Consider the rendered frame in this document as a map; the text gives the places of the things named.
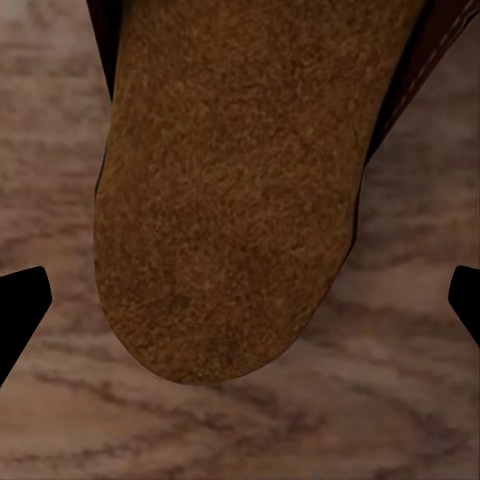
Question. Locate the sandal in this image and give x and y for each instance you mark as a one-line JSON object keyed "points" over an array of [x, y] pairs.
{"points": [[228, 198]]}

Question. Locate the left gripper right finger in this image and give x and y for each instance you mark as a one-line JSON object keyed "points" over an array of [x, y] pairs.
{"points": [[464, 297]]}

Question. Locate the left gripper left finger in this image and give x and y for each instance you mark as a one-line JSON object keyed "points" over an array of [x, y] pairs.
{"points": [[25, 297]]}

